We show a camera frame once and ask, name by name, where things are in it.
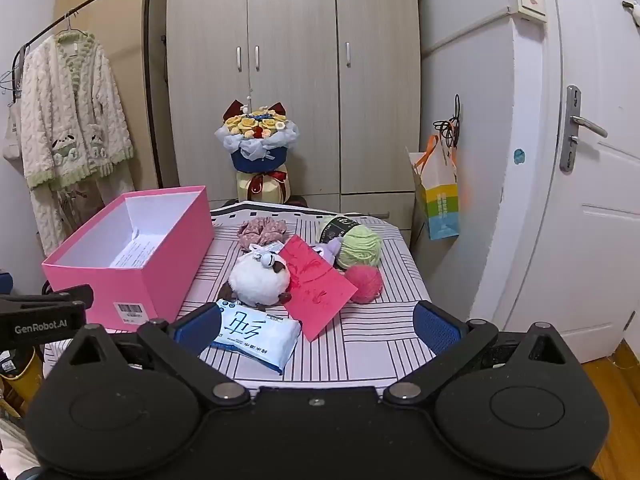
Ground white door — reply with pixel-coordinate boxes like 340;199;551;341
470;0;640;366

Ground cream green knitted robe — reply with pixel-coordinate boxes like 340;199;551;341
19;30;136;256

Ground pink scrunchie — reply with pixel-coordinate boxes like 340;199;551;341
236;217;288;251

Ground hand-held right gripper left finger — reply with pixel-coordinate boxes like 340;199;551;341
42;304;251;407

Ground striped tablecloth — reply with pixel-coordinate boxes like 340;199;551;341
42;201;441;396

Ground colourful paper gift bag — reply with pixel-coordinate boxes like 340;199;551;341
406;135;461;241

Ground beige wardrobe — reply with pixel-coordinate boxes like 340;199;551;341
166;0;422;246

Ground silver door handle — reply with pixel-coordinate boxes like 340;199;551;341
560;85;609;172

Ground purple plush toy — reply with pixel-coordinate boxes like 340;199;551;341
312;237;343;266

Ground pink cardboard box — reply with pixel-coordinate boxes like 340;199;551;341
41;185;216;333

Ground white paper slip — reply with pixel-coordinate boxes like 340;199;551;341
109;239;158;268

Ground yellow blue flower bouquet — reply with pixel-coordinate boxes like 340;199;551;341
215;100;300;204

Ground light wooden board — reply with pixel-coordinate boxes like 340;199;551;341
54;0;168;191

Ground blue white tissue pack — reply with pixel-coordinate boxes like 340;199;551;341
209;298;302;375

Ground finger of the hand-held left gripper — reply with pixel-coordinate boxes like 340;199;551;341
0;285;94;312

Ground white cloth bag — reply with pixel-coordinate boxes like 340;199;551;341
0;102;26;163

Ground yellow boot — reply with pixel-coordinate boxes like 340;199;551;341
0;345;46;411

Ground white plush sheep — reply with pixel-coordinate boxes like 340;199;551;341
220;242;293;308

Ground wall hook with cords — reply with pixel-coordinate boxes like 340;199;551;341
432;94;463;148

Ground wire clothes hanger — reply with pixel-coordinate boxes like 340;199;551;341
0;69;22;97

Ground green yarn ball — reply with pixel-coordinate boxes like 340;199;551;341
316;215;383;271

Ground black clothes rack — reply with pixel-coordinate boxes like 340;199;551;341
10;0;163;191

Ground red envelope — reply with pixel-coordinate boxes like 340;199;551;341
280;234;358;342

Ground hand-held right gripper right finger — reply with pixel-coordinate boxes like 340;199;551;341
384;301;583;407

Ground pink pompom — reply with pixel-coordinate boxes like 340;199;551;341
344;265;384;304

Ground beige wall switch box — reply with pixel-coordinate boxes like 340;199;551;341
508;0;547;23

